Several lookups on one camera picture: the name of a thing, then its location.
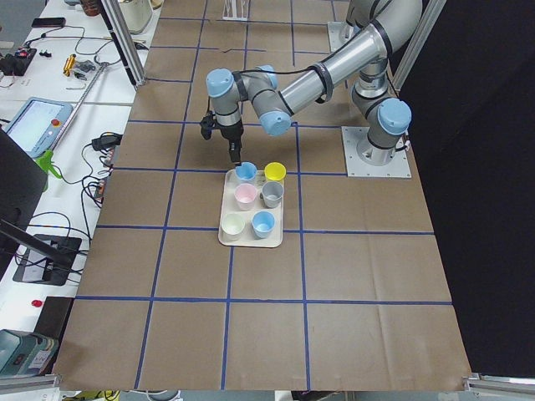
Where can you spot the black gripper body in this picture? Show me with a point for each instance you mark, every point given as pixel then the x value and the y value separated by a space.
pixel 231 132

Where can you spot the yellow cup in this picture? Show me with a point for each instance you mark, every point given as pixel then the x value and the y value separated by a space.
pixel 275 171

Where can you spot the aluminium frame post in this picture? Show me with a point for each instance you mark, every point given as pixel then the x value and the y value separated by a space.
pixel 116 25

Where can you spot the yellow screwdriver tool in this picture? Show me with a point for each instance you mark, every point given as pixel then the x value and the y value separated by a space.
pixel 69 64

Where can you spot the cream plastic tray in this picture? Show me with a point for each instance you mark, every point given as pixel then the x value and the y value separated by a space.
pixel 229 205

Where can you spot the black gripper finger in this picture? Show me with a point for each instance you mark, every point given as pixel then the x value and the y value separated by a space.
pixel 235 146

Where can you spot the light blue cup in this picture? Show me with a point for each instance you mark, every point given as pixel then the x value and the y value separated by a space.
pixel 246 172

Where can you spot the pink cup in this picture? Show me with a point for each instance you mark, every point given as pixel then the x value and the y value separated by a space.
pixel 245 195

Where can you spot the black monitor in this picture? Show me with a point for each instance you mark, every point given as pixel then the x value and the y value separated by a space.
pixel 22 184

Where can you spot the pale green cup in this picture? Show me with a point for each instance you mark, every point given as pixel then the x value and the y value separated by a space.
pixel 232 225

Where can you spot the blue cup on tray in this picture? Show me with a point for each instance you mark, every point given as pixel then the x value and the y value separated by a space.
pixel 263 223

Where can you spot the black power adapter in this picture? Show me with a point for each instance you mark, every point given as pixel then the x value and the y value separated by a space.
pixel 106 141

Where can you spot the blue teach pendant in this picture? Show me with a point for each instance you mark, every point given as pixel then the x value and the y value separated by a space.
pixel 37 124

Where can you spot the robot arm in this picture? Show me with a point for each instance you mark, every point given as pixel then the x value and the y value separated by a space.
pixel 380 29

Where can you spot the white wire cup rack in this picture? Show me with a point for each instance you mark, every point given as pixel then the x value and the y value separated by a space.
pixel 235 10

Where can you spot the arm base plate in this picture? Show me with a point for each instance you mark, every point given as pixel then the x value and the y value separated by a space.
pixel 339 34
pixel 363 160

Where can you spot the grey cup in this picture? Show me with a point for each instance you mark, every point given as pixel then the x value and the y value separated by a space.
pixel 272 194

